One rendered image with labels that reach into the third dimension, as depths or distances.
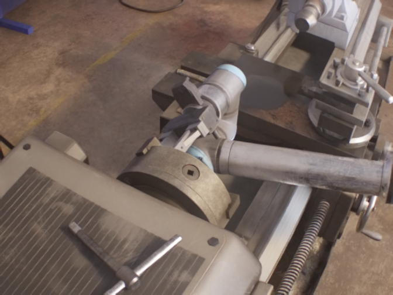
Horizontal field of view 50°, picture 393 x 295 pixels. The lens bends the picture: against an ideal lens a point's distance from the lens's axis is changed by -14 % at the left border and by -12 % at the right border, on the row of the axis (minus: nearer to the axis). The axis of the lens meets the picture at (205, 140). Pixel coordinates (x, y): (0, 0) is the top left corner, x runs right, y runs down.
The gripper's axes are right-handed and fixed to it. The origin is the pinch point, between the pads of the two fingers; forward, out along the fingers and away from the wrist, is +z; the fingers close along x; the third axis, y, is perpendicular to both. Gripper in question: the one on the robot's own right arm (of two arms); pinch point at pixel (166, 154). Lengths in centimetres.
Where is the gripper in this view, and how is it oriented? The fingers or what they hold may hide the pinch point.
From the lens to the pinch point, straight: 104.4
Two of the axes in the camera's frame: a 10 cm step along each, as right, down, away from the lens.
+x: -7.0, 2.0, 6.8
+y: 5.4, 7.7, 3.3
